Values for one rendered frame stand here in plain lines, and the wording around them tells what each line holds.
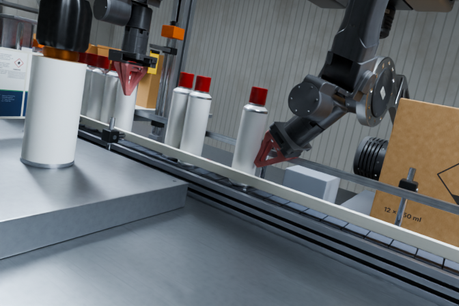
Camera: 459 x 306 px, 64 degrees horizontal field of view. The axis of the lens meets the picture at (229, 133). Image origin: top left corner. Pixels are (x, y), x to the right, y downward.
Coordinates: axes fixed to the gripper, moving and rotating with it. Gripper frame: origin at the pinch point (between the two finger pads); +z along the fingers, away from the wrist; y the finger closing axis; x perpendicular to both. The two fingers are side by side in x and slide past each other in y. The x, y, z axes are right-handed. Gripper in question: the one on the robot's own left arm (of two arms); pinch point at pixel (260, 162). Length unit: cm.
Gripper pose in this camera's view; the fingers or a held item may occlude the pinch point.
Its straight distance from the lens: 75.8
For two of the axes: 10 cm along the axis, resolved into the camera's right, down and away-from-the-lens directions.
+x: 5.1, 8.0, -3.2
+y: -5.3, 0.0, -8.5
